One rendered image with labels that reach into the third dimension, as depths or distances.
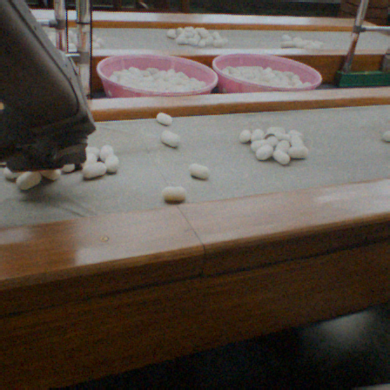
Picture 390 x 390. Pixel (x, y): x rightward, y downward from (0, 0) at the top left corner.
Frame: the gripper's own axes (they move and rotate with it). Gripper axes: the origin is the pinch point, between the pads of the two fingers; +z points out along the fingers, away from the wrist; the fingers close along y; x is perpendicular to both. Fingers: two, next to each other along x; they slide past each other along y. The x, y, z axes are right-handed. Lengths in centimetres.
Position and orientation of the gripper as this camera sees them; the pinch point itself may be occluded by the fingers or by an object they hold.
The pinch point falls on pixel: (39, 155)
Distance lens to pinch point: 76.3
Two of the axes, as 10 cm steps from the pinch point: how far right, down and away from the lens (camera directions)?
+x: 1.5, 9.9, -0.7
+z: -3.8, 1.2, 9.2
